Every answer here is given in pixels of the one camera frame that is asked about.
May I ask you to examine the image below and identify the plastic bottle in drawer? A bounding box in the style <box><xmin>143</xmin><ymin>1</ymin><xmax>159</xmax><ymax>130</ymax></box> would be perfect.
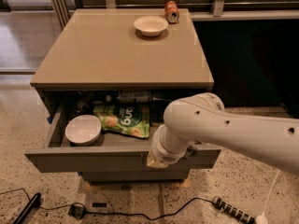
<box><xmin>105</xmin><ymin>90</ymin><xmax>163</xmax><ymax>104</ymax></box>

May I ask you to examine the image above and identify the orange soda can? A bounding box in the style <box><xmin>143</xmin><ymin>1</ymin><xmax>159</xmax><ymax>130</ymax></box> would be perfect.
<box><xmin>164</xmin><ymin>1</ymin><xmax>179</xmax><ymax>23</ymax></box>

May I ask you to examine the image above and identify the black bar on floor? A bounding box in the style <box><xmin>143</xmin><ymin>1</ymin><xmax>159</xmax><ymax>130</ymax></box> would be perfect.
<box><xmin>13</xmin><ymin>192</ymin><xmax>41</xmax><ymax>224</ymax></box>

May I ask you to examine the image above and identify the white bowl on cabinet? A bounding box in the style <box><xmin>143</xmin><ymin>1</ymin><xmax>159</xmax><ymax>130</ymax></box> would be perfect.
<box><xmin>134</xmin><ymin>16</ymin><xmax>168</xmax><ymax>37</ymax></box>

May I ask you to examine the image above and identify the black power cable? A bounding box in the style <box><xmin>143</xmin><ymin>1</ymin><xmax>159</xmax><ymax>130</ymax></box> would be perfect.
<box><xmin>0</xmin><ymin>188</ymin><xmax>216</xmax><ymax>221</ymax></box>

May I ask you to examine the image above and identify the white bowl in drawer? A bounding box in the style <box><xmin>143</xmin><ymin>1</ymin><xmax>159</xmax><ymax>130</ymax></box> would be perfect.
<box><xmin>65</xmin><ymin>115</ymin><xmax>102</xmax><ymax>146</ymax></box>

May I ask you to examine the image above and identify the white plug and cable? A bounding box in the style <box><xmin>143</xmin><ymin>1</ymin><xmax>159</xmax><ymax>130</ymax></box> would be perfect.
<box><xmin>255</xmin><ymin>170</ymin><xmax>281</xmax><ymax>224</ymax></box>

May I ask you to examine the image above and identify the black power adapter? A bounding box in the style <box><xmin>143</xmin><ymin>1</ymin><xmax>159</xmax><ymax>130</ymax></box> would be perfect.
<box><xmin>68</xmin><ymin>203</ymin><xmax>86</xmax><ymax>219</ymax></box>

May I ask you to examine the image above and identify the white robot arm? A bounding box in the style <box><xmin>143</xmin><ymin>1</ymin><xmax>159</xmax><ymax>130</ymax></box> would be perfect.
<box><xmin>147</xmin><ymin>92</ymin><xmax>299</xmax><ymax>175</ymax></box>

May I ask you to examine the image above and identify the grey top drawer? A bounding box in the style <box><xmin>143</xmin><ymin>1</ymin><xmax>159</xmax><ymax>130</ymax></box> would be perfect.
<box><xmin>24</xmin><ymin>101</ymin><xmax>222</xmax><ymax>174</ymax></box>

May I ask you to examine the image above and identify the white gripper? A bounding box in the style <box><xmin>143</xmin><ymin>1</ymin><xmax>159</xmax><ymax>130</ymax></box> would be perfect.
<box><xmin>147</xmin><ymin>124</ymin><xmax>199</xmax><ymax>168</ymax></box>

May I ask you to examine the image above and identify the green snack bag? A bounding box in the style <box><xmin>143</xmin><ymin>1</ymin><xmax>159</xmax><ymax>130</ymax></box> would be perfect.
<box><xmin>93</xmin><ymin>104</ymin><xmax>150</xmax><ymax>139</ymax></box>

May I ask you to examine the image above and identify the grey drawer cabinet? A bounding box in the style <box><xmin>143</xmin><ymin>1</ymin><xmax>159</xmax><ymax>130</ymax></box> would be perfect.
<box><xmin>31</xmin><ymin>9</ymin><xmax>221</xmax><ymax>171</ymax></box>

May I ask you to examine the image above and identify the black power strip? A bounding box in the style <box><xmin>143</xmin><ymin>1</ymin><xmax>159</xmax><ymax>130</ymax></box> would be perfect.
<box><xmin>212</xmin><ymin>196</ymin><xmax>255</xmax><ymax>224</ymax></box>

